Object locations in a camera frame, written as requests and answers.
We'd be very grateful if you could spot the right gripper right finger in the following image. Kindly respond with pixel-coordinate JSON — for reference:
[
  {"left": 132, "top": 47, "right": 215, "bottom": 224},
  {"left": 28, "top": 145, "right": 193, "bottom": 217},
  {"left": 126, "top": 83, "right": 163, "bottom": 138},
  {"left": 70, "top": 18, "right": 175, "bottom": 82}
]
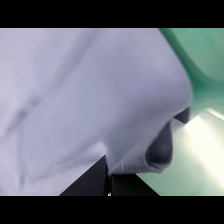
[{"left": 110, "top": 173, "right": 160, "bottom": 197}]

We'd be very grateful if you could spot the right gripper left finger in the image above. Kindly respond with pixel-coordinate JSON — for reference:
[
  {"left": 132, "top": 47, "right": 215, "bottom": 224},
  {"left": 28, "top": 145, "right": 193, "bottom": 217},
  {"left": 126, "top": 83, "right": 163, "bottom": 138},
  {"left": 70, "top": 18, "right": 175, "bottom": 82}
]
[{"left": 59, "top": 155, "right": 109, "bottom": 197}]

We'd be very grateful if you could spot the white shirt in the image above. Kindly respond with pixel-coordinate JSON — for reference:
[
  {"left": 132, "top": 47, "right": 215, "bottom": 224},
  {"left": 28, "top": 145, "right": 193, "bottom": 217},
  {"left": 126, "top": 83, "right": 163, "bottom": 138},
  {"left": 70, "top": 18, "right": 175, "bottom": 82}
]
[{"left": 0, "top": 28, "right": 194, "bottom": 197}]

